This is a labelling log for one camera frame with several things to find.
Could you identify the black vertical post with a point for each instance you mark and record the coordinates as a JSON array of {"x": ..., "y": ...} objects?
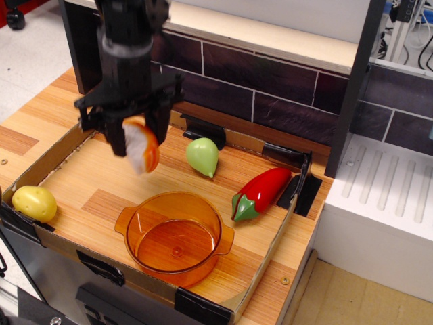
[{"x": 356, "y": 86}]

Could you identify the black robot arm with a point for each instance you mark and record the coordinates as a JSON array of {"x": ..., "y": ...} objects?
[{"x": 127, "y": 27}]

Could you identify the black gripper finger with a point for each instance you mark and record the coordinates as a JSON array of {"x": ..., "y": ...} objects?
[
  {"x": 157, "y": 118},
  {"x": 114, "y": 134}
]

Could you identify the yellow toy potato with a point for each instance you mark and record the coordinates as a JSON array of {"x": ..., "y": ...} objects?
[{"x": 35, "y": 202}]

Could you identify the black office chair wheel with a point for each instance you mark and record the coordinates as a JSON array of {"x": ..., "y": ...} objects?
[{"x": 15, "y": 19}]

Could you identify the orange transparent plastic pot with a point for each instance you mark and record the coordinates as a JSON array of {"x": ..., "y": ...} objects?
[{"x": 176, "y": 237}]

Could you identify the cardboard fence with black tape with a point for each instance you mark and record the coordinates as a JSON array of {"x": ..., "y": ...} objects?
[{"x": 79, "y": 264}]

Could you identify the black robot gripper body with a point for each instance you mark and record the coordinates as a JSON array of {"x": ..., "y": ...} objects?
[{"x": 128, "y": 87}]

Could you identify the white drain board sink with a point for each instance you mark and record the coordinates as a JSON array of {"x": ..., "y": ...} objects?
[{"x": 377, "y": 218}]

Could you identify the black left corner post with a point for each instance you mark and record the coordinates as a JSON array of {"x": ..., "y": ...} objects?
[{"x": 80, "y": 24}]

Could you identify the green toy pear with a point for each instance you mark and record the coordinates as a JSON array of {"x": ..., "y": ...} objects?
[{"x": 203, "y": 155}]

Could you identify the red toy chili pepper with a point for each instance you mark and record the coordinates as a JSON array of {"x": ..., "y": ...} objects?
[{"x": 259, "y": 193}]

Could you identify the salmon sushi toy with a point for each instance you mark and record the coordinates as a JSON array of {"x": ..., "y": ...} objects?
[{"x": 142, "y": 147}]

